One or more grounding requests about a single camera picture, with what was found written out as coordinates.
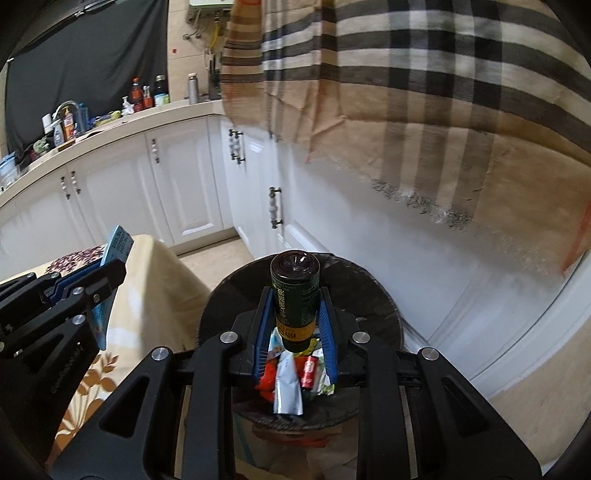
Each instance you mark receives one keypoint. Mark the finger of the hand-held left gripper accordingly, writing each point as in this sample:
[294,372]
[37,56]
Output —
[69,281]
[101,279]

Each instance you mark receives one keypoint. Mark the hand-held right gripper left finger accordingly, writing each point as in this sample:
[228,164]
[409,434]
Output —
[262,327]

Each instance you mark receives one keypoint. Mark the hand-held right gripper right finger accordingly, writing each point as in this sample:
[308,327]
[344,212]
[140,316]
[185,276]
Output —
[328,334]

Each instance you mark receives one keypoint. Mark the light blue squeeze tube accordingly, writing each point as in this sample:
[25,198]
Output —
[117,244]

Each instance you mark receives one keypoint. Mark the green bottle yellow label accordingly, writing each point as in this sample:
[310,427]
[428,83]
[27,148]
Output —
[295,295]

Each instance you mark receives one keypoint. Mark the black lined waste bin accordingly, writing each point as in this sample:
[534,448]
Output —
[369,295]

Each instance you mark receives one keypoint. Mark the white panelled door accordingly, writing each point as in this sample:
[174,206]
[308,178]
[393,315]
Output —
[369,258]

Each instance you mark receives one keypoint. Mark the brown cardboard box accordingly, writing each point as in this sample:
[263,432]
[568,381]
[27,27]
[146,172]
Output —
[300,443]

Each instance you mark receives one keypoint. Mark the white kitchen cabinets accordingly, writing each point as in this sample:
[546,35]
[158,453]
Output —
[184,184]

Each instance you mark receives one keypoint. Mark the clear container blue lid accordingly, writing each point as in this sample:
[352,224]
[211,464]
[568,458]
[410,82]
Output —
[8,169]

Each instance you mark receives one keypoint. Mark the white blue bottle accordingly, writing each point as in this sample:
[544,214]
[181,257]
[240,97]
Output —
[58,135]

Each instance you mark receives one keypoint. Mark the orange dish soap bottle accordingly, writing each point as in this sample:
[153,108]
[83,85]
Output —
[69,125]

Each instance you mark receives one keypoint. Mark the white cup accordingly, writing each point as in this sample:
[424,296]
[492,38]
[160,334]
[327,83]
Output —
[47,122]

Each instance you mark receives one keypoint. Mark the green yellow package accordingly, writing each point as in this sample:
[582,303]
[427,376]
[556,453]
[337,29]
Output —
[106,117]

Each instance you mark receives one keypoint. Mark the chrome kitchen faucet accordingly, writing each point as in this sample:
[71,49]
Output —
[69,105]

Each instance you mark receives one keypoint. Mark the small red sauce bottle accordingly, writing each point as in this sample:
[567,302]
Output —
[147,99]

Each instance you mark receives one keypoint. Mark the dark sauce bottle red cap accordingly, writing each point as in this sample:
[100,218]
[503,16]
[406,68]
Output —
[136,96]

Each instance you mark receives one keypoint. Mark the dark bottle teal label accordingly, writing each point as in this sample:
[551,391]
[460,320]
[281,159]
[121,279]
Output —
[160,91]

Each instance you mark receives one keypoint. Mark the steel flask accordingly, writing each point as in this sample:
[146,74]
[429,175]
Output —
[192,88]

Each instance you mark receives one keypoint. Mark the black knife block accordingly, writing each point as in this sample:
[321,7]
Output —
[214,81]

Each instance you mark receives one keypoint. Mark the tan plaid cloth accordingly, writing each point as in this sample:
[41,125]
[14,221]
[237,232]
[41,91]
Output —
[415,92]

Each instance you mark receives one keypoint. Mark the yellow gas pipe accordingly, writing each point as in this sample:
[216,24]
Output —
[213,32]

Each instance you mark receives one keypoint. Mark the white water heater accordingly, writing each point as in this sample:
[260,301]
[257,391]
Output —
[212,3]

